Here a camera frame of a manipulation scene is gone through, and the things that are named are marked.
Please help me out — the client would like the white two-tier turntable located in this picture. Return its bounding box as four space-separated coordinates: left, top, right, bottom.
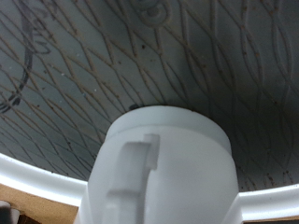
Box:
0 0 299 222

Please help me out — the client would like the white mug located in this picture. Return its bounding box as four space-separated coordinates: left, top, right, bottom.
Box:
73 105 245 224

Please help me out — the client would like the translucent grey gripper finger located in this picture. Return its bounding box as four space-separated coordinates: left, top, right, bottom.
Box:
0 200 21 224

